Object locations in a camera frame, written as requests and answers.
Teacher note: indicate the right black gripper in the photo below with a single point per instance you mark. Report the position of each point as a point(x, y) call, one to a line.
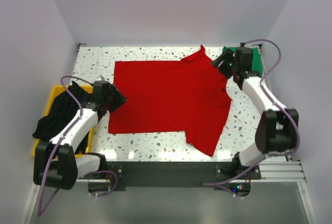
point(223, 57)

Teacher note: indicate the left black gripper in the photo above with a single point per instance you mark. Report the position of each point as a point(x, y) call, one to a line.
point(120, 99)

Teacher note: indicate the red polo shirt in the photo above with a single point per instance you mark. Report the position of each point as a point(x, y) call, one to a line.
point(188, 95)

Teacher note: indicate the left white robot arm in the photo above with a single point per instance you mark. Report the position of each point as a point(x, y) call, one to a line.
point(55, 163)

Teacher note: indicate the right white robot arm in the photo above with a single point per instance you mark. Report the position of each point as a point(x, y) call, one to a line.
point(277, 131)

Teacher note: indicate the folded green t shirt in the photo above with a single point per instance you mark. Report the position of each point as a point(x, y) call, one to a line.
point(256, 63)

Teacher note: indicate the black t shirt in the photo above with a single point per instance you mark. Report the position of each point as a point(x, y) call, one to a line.
point(62, 111)

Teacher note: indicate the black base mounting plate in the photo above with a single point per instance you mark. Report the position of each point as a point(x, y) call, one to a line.
point(169, 174)

